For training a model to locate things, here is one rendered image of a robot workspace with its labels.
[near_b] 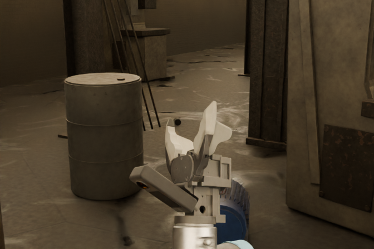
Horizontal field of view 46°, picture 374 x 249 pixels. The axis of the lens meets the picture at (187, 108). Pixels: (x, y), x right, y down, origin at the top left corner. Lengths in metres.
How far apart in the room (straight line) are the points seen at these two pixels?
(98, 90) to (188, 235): 2.48
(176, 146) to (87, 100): 2.41
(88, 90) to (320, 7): 1.63
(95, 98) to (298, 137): 1.42
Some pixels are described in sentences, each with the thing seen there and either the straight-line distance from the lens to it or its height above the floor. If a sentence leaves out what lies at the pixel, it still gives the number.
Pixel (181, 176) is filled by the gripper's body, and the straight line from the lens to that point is 0.76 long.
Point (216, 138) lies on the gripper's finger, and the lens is 0.74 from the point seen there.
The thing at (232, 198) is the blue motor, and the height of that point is 0.31.
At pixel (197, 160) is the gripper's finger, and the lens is 0.73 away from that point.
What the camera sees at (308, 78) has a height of 0.97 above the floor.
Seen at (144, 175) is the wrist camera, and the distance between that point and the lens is 0.70.
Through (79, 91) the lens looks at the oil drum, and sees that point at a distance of 3.20.
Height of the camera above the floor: 1.42
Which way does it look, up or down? 13 degrees down
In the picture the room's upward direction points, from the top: straight up
